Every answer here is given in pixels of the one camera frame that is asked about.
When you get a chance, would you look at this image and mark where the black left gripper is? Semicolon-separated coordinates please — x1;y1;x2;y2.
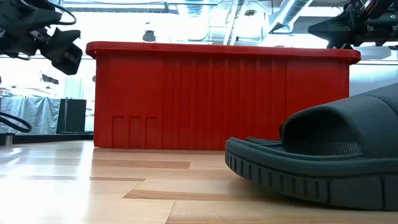
0;0;83;75

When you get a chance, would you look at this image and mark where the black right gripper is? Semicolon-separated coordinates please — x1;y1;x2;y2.
307;0;398;50

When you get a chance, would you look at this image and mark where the red ribbed plastic bin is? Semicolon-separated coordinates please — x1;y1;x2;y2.
85;40;362;151

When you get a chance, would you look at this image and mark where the black cabinet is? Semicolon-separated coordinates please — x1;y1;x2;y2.
56;98;87;134

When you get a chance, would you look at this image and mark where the grey plastic tarp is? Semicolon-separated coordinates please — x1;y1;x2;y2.
0;95;62;135

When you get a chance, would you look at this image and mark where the hanging ceiling lamp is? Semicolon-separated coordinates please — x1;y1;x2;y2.
142;30;156;43

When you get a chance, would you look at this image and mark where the small dark wall sign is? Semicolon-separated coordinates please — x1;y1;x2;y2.
41;73;60;85

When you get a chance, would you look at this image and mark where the black looped gripper cable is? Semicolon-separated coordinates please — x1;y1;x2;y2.
46;1;78;26

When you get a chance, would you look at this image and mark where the silver ceiling air duct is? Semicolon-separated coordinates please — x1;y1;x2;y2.
269;0;313;34

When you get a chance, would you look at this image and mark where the black arm base cable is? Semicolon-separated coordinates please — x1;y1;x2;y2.
0;111;33;134

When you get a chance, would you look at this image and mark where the black metal station frame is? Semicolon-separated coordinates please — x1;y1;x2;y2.
0;133;94;146

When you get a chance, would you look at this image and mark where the dark grey slide, wide textured strap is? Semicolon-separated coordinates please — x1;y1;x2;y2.
224;82;398;212

